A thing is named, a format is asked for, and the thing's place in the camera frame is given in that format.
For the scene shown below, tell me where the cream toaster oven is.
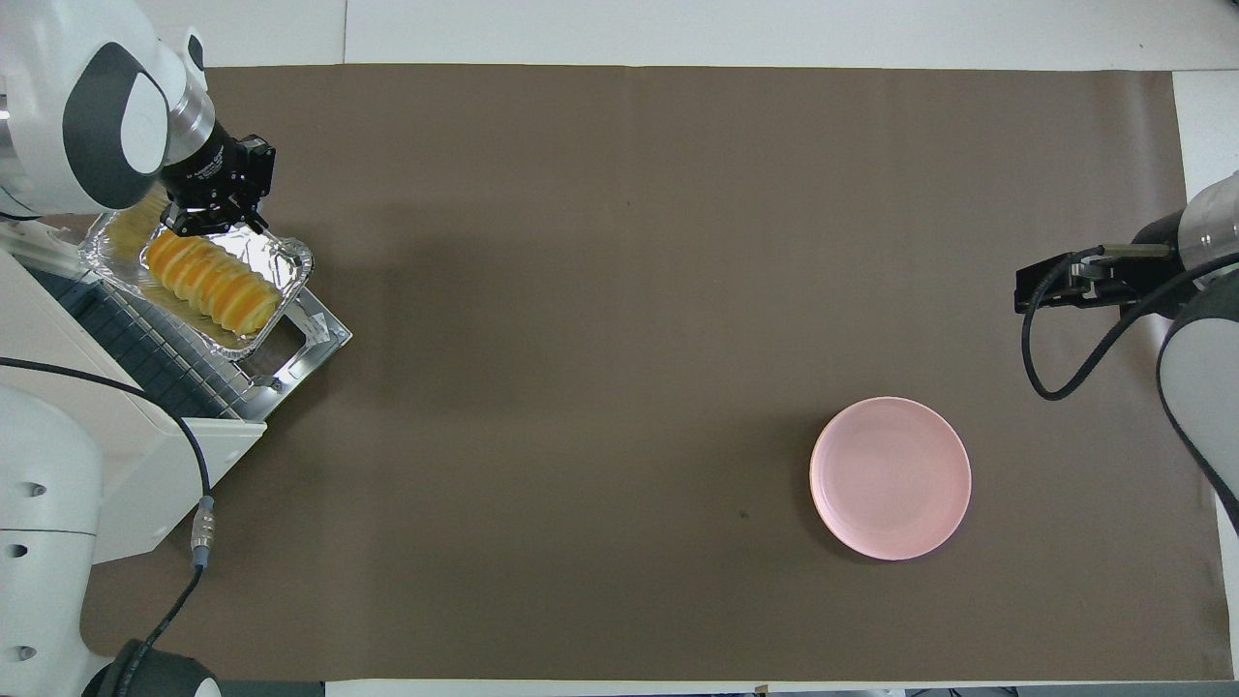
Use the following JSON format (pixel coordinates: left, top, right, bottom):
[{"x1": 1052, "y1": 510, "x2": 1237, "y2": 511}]
[{"x1": 0, "y1": 218, "x2": 353, "y2": 567}]

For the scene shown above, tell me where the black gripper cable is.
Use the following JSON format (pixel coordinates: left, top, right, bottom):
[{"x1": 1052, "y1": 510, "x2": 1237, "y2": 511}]
[
  {"x1": 0, "y1": 356, "x2": 218, "y2": 679},
  {"x1": 1021, "y1": 245, "x2": 1239, "y2": 402}
]

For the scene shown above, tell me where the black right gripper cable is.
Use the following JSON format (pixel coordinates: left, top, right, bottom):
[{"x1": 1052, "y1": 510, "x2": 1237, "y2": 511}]
[{"x1": 1021, "y1": 245, "x2": 1239, "y2": 402}]

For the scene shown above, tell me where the yellow ridged bread loaf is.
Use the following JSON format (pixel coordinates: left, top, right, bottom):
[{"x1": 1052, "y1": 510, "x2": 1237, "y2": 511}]
[{"x1": 140, "y1": 230, "x2": 282, "y2": 336}]

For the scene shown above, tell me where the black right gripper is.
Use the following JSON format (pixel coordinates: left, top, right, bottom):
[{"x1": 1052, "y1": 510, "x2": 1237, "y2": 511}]
[{"x1": 1014, "y1": 213, "x2": 1201, "y2": 320}]

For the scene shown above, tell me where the glass oven door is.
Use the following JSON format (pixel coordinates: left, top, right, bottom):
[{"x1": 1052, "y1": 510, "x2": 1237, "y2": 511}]
[{"x1": 232, "y1": 288, "x2": 353, "y2": 423}]

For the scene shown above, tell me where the wire oven rack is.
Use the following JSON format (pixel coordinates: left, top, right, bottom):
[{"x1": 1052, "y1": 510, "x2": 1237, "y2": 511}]
[{"x1": 29, "y1": 266, "x2": 262, "y2": 420}]

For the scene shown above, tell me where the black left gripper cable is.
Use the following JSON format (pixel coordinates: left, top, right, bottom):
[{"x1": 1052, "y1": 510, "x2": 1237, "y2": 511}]
[{"x1": 0, "y1": 356, "x2": 218, "y2": 679}]

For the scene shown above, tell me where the brown table mat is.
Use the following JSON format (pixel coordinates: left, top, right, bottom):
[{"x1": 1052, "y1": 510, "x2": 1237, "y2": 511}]
[{"x1": 77, "y1": 64, "x2": 1235, "y2": 682}]

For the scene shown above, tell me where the aluminium foil tray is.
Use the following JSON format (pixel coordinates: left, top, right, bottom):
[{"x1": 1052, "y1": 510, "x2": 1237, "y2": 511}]
[{"x1": 79, "y1": 189, "x2": 316, "y2": 362}]

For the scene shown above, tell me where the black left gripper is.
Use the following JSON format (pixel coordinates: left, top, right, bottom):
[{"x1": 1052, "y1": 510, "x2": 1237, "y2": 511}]
[{"x1": 160, "y1": 121, "x2": 278, "y2": 239}]

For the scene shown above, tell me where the pink round plate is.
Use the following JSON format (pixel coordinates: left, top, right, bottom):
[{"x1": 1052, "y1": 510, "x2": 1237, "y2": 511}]
[{"x1": 809, "y1": 396, "x2": 973, "y2": 561}]

